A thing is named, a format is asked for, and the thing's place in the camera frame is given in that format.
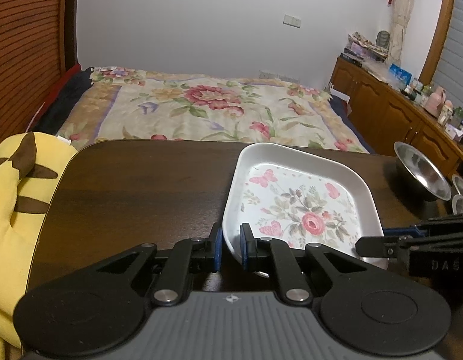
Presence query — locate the stack of folded fabrics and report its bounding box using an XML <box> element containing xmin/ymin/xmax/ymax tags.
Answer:
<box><xmin>345</xmin><ymin>32</ymin><xmax>388</xmax><ymax>61</ymax></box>

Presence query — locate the blue box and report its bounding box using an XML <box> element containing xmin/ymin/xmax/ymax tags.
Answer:
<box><xmin>389</xmin><ymin>63</ymin><xmax>412</xmax><ymax>86</ymax></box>

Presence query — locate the floral bed quilt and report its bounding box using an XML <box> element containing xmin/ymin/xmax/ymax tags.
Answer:
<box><xmin>58</xmin><ymin>67</ymin><xmax>371</xmax><ymax>153</ymax></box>

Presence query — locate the window roller blind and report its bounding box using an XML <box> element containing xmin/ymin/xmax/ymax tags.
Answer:
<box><xmin>432</xmin><ymin>0</ymin><xmax>463</xmax><ymax>109</ymax></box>

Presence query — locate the pink bottle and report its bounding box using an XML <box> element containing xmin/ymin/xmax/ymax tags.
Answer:
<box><xmin>425</xmin><ymin>86</ymin><xmax>446</xmax><ymax>118</ymax></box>

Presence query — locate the beige curtain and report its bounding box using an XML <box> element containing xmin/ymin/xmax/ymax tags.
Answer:
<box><xmin>386</xmin><ymin>0</ymin><xmax>415</xmax><ymax>66</ymax></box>

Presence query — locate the yellow plush toy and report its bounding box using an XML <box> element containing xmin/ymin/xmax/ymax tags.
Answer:
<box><xmin>0</xmin><ymin>133</ymin><xmax>77</xmax><ymax>359</ymax></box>

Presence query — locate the white tissue box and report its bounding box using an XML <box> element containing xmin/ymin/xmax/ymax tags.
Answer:
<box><xmin>445</xmin><ymin>124</ymin><xmax>463</xmax><ymax>142</ymax></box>

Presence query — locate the wooden sideboard cabinet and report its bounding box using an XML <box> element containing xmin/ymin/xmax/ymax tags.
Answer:
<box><xmin>330</xmin><ymin>57</ymin><xmax>463</xmax><ymax>179</ymax></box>

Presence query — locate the white wall switch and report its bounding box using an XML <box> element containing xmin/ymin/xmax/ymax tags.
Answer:
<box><xmin>283</xmin><ymin>14</ymin><xmax>301</xmax><ymax>29</ymax></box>

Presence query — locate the wooden louvered wardrobe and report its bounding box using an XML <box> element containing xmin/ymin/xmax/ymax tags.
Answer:
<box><xmin>0</xmin><ymin>0</ymin><xmax>78</xmax><ymax>143</ymax></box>

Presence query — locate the white paper bag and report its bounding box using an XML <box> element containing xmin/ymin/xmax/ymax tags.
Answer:
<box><xmin>330</xmin><ymin>88</ymin><xmax>350</xmax><ymax>104</ymax></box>

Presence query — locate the floral tray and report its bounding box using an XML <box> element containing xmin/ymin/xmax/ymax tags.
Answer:
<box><xmin>222</xmin><ymin>143</ymin><xmax>384</xmax><ymax>260</ymax></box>

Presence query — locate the large steel bowl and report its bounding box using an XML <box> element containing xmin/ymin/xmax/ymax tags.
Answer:
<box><xmin>452</xmin><ymin>194</ymin><xmax>463</xmax><ymax>215</ymax></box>

